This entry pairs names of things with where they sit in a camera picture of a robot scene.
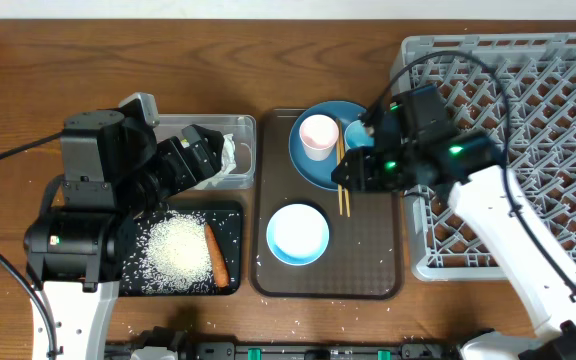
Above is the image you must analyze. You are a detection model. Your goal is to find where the white tissue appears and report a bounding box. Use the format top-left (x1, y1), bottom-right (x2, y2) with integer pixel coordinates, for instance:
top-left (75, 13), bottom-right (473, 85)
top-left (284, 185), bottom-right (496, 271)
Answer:
top-left (194, 133), bottom-right (237, 190)

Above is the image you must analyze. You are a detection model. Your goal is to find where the light blue cup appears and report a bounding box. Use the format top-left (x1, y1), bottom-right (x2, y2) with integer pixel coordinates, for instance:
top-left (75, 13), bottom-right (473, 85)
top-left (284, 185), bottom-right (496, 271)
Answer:
top-left (344, 120), bottom-right (374, 150)

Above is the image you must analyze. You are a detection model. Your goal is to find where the white rice heap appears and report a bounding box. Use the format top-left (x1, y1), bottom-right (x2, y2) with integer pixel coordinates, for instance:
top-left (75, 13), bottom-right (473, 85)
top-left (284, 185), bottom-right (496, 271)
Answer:
top-left (120, 210), bottom-right (216, 297)

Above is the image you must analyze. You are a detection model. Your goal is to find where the orange carrot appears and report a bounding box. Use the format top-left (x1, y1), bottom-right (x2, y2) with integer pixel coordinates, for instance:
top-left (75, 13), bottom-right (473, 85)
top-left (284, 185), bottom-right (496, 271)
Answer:
top-left (204, 224), bottom-right (230, 288)

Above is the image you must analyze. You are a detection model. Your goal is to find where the light blue bowl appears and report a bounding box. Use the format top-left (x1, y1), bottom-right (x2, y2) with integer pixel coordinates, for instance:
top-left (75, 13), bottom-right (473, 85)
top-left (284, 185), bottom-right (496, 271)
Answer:
top-left (266, 203), bottom-right (331, 266)

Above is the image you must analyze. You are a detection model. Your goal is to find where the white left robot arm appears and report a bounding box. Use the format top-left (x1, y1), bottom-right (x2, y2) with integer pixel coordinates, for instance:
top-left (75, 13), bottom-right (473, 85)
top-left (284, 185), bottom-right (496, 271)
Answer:
top-left (24, 109), bottom-right (224, 359)

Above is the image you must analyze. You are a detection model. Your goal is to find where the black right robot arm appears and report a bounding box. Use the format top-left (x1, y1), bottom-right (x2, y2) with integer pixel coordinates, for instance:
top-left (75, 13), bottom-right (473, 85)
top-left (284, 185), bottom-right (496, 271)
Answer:
top-left (331, 84), bottom-right (576, 359)

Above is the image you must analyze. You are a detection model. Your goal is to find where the black waste tray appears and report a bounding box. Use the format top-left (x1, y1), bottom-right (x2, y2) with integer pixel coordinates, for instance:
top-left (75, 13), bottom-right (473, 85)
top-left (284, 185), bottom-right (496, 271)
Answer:
top-left (137, 201), bottom-right (243, 296)

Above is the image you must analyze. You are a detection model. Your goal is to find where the grey dishwasher rack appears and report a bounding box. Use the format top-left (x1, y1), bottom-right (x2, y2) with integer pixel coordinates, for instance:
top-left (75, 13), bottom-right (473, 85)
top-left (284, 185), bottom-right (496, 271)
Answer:
top-left (390, 33), bottom-right (576, 262)

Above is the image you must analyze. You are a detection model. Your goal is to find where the wooden chopstick right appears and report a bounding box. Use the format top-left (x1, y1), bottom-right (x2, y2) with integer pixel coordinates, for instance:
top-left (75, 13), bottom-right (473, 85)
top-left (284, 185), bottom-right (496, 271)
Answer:
top-left (341, 139), bottom-right (351, 217)

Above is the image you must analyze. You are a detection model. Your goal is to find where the wooden chopstick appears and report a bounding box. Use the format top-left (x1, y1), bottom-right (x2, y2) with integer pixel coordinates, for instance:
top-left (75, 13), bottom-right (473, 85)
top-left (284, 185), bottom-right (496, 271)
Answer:
top-left (335, 118), bottom-right (344, 216)
top-left (341, 139), bottom-right (351, 217)

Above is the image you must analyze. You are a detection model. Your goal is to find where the wooden chopstick left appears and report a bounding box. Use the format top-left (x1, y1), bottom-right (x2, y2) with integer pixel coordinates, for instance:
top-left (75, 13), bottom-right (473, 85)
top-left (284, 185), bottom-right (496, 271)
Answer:
top-left (335, 118), bottom-right (344, 216)

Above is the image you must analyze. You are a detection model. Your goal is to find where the clear plastic bin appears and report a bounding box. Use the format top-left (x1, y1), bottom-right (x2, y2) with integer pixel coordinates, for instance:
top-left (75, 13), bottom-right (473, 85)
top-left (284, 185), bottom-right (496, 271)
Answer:
top-left (154, 114), bottom-right (257, 190)

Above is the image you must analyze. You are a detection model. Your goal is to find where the pink cup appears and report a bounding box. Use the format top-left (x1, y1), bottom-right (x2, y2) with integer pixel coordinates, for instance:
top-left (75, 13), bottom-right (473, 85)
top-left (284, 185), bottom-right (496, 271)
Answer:
top-left (299, 114), bottom-right (339, 161)

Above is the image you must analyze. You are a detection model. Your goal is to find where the brown serving tray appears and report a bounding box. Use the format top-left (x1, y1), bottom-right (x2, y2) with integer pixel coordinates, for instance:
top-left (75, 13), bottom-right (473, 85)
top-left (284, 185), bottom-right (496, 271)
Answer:
top-left (250, 109), bottom-right (404, 300)

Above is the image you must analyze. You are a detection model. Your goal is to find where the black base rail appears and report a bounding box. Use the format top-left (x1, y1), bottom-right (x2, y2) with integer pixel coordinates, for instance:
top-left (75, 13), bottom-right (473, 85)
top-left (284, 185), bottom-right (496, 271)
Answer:
top-left (103, 327), bottom-right (460, 360)

